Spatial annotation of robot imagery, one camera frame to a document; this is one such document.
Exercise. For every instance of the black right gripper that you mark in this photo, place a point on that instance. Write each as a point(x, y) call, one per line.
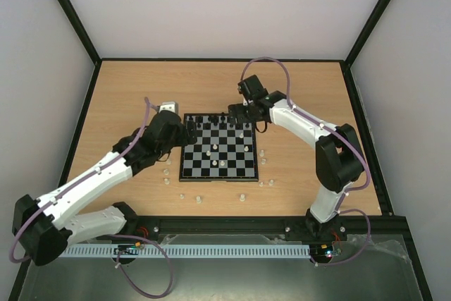
point(238, 113)

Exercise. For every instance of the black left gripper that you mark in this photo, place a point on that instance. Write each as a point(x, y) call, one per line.
point(184, 139)

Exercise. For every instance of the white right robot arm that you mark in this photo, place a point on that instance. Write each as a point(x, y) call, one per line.
point(339, 160)

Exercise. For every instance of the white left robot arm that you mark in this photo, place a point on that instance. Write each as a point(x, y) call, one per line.
point(47, 225)

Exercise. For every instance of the black and grey chessboard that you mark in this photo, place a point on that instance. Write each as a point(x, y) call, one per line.
point(216, 128)

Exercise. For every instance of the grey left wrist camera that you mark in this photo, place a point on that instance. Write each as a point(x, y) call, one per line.
point(171, 106)

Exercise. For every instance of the light blue cable duct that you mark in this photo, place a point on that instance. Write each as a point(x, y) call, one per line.
point(189, 251)

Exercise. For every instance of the black front aluminium rail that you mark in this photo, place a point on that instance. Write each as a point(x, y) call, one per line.
point(294, 227)

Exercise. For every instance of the black right frame post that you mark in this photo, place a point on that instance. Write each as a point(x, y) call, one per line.
point(366, 31)

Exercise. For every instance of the black frame post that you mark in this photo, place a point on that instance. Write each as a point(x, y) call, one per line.
point(366, 31)
point(79, 28)

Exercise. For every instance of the black left frame post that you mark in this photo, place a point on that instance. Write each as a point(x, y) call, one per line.
point(79, 28)

